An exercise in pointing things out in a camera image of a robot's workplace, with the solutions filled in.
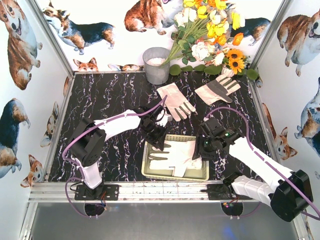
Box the white glove green fingertips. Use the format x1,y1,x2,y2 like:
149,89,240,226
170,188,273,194
148,140,202,178

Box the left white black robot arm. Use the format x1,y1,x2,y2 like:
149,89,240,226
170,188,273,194
66,105,173,201

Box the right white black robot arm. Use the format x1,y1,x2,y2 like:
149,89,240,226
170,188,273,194
193,118,314,222

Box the beige plastic storage basket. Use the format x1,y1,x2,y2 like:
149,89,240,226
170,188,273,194
141,134,209,182

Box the grey cuffed glove back right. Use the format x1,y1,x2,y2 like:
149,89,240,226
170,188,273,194
195,74,241,105

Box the grey metal bucket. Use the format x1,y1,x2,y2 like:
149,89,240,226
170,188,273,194
142,47,170,85

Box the small sunflower pot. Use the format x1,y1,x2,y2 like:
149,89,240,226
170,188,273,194
220,48,250,78

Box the artificial flower bouquet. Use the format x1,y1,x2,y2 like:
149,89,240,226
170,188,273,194
166,0,246,66

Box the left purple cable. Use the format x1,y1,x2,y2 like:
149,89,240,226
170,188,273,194
62,94,169,219

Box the purple cable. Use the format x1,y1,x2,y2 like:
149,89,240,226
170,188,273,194
62,94,169,219
204,106,320,221

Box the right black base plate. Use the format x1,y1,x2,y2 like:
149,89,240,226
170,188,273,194
201,184,251,200

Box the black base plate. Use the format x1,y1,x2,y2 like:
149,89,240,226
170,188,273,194
201,184,251,200
74,183,120,201

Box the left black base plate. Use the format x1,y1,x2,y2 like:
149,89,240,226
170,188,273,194
74,183,120,201

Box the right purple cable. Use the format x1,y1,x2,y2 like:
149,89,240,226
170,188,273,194
204,106,320,221

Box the aluminium front frame rail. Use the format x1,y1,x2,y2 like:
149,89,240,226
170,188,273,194
27,181,300,204

